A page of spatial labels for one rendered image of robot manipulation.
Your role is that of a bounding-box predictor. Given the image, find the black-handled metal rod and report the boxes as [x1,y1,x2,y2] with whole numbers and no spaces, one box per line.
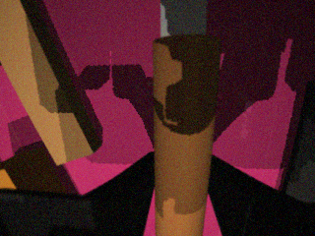
[282,80,315,203]

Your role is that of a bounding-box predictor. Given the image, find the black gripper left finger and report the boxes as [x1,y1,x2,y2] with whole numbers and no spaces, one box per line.
[0,151,155,236]

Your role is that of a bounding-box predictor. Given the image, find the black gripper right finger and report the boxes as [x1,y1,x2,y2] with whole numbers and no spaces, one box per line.
[208,155,315,236]

